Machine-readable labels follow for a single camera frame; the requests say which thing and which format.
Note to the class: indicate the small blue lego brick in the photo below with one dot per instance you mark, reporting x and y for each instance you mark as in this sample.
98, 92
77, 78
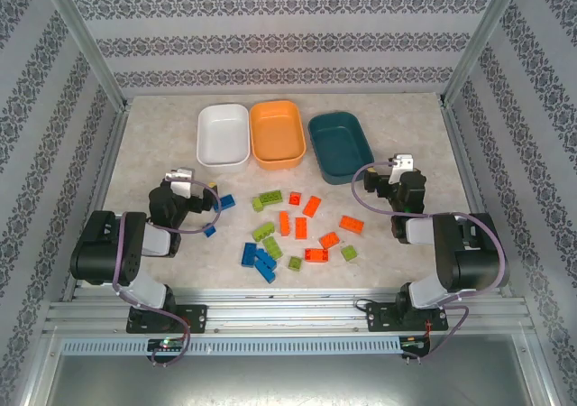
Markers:
209, 231

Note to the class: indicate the orange lego brick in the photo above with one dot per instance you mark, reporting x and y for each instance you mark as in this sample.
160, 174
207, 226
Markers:
329, 240
312, 206
351, 224
284, 224
301, 227

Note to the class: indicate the small green lego brick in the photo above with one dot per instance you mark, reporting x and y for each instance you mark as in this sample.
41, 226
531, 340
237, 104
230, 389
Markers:
257, 205
348, 253
295, 263

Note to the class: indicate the long green lego brick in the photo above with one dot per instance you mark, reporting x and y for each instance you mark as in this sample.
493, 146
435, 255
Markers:
263, 231
272, 247
270, 197

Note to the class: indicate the small red-orange lego brick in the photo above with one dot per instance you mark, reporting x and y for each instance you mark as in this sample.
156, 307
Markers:
295, 198

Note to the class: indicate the long red-orange lego brick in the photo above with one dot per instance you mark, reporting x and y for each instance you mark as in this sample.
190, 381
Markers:
316, 255

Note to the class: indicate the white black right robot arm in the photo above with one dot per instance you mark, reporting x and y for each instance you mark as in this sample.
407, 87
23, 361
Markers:
469, 252

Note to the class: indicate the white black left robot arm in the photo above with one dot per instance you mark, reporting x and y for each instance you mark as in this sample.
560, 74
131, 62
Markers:
103, 252

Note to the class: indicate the teal plastic container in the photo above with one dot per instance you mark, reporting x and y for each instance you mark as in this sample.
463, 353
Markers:
340, 149

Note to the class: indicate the white plastic container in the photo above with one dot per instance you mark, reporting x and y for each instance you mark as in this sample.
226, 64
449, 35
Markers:
223, 140

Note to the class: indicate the orange plastic container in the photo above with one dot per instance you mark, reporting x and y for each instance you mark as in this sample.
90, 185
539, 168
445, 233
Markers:
277, 133

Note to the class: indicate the small circuit board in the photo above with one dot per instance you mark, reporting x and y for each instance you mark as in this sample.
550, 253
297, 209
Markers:
414, 343
167, 344

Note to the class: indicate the grey metal base panel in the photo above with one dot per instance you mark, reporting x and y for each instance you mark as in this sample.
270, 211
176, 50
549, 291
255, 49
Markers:
288, 383

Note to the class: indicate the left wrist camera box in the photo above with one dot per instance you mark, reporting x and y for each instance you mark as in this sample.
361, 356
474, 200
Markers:
182, 182

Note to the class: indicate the aluminium side rail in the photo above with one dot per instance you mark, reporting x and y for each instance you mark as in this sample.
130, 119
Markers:
111, 153

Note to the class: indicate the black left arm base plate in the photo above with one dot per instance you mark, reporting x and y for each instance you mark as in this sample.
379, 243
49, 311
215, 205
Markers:
196, 318

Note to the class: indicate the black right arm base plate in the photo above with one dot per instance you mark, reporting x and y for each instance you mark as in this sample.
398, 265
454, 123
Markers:
381, 318

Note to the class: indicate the aluminium mounting rail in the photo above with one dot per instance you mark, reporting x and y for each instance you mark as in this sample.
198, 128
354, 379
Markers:
288, 316

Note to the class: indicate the aluminium frame post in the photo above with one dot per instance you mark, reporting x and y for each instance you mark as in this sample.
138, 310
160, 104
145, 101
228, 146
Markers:
479, 40
87, 40

